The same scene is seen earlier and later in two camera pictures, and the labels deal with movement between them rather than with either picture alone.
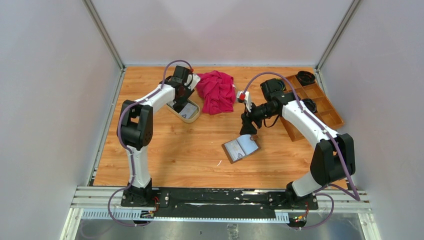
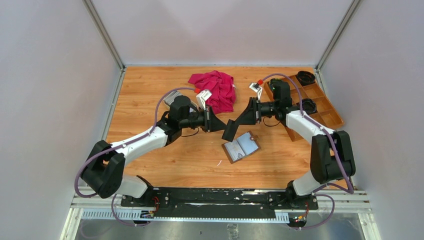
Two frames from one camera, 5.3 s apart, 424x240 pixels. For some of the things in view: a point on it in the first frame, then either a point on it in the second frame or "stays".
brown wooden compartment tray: x=325 y=110 stays
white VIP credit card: x=234 y=150 stays
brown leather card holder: x=236 y=150 stays
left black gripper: x=188 y=92 -> x=211 y=123
